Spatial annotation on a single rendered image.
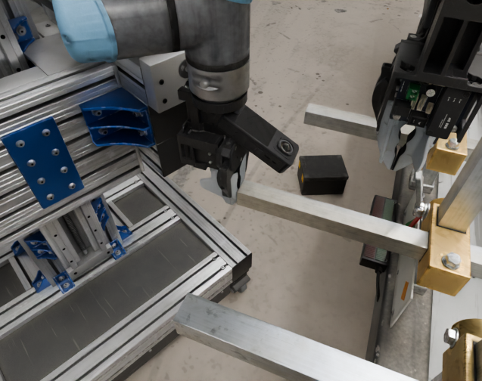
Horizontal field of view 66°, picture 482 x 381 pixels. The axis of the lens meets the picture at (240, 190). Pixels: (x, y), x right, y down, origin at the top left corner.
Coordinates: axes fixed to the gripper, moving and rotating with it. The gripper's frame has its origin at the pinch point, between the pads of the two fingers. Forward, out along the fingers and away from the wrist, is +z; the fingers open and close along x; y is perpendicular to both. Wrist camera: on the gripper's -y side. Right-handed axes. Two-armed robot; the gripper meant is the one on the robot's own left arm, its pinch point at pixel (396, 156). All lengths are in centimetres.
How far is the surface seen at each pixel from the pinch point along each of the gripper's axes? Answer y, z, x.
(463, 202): -2.7, 6.8, 10.1
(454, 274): 4.5, 12.2, 11.2
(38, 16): -171, 85, -253
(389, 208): -19.9, 28.9, 5.2
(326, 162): -95, 87, -15
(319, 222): 1.1, 14.3, -6.5
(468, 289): -12.3, 37.1, 23.3
